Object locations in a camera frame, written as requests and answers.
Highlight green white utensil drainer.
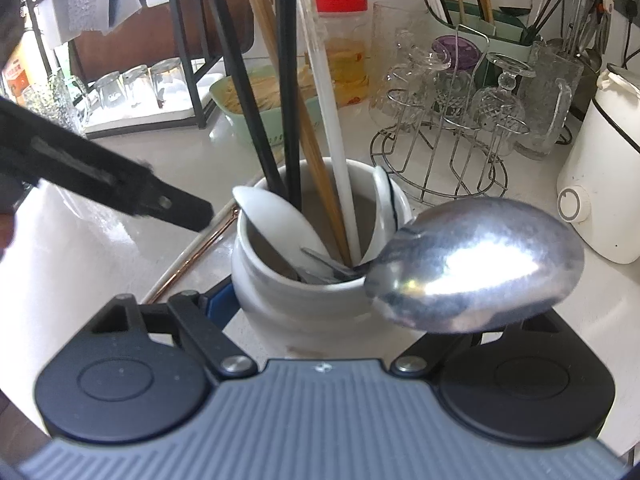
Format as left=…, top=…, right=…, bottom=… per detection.
left=425, top=0, right=532, bottom=62

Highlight white ceramic soup spoon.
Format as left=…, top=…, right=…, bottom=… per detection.
left=232, top=185, right=329, bottom=265

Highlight upturned crystal goblet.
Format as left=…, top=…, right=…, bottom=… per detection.
left=470, top=52, right=535, bottom=158

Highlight large metal spoon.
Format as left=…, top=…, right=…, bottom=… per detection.
left=364, top=197, right=585, bottom=334

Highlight red-lid plastic jar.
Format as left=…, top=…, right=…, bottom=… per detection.
left=316, top=0, right=369, bottom=107

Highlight white ceramic utensil crock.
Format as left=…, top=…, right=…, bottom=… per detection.
left=230, top=156, right=426, bottom=356

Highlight wire glass drying rack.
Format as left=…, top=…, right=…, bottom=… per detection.
left=370, top=30, right=509, bottom=206

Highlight textured glass pitcher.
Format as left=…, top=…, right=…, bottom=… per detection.
left=515, top=41, right=584, bottom=160

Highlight black chopstick left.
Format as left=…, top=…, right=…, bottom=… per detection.
left=212, top=0, right=286, bottom=198

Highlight wooden chopsticks in crock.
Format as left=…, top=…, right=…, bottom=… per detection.
left=250, top=0, right=349, bottom=263

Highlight copper and white chopsticks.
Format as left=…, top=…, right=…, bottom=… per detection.
left=142, top=200, right=240, bottom=304

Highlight white black-rimmed ceramic spoon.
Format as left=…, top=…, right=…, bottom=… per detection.
left=360, top=166, right=399, bottom=264

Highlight purple glass cup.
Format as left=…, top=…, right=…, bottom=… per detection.
left=432, top=35, right=480, bottom=72

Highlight black metal shelf rack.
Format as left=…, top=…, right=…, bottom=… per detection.
left=25, top=0, right=254, bottom=139

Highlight white long chopstick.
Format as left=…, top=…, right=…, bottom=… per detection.
left=297, top=0, right=361, bottom=263

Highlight black chopstick right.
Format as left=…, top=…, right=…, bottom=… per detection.
left=276, top=0, right=302, bottom=210

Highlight black chopstick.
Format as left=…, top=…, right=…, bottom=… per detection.
left=276, top=0, right=302, bottom=210
left=212, top=0, right=286, bottom=198

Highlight green basket of sticks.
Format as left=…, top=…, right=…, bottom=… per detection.
left=209, top=65, right=322, bottom=146

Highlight tall clear glass tumbler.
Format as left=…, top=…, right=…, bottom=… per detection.
left=369, top=2, right=430, bottom=128

